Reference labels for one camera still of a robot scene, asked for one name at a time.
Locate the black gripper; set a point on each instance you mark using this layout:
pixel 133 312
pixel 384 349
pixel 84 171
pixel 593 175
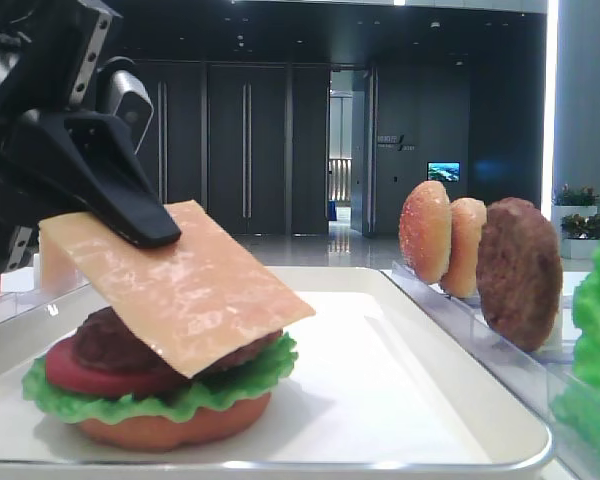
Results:
pixel 64 162

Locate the orange cheese slice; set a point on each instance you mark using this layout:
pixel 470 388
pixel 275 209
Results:
pixel 191 302

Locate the brown meat patty on tray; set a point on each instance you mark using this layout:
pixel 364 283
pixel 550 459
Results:
pixel 104 343

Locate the red tomato slice on tray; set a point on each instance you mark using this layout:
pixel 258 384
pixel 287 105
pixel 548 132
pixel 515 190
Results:
pixel 64 372

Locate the green lettuce leaf on tray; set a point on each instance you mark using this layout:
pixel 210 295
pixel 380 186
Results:
pixel 217 392

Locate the standing dark meat patty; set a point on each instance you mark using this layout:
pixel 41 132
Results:
pixel 519 273

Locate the standing green lettuce leaf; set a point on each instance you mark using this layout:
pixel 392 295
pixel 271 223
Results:
pixel 590 340

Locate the bottom bun on tray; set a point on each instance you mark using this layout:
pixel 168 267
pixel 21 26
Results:
pixel 159 434

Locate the glazed top bun half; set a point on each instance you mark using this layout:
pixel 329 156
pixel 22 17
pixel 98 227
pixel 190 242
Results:
pixel 425 231

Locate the white rectangular metal tray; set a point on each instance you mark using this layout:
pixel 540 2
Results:
pixel 379 391

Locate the plain right bun half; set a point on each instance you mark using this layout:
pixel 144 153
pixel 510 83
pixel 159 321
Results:
pixel 468 217

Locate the potted plants in planter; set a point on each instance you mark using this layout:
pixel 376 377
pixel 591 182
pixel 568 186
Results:
pixel 576 218

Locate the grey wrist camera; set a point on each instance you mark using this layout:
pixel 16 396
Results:
pixel 121 93

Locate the left clear acrylic rail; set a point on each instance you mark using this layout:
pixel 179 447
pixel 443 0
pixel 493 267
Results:
pixel 15 310

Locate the clear acrylic rail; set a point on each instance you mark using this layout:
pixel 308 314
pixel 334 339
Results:
pixel 15 310
pixel 544 379

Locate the wall mounted screen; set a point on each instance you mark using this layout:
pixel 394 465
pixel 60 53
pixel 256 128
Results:
pixel 443 171

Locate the right clear acrylic rail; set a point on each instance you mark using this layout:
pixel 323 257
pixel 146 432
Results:
pixel 544 379

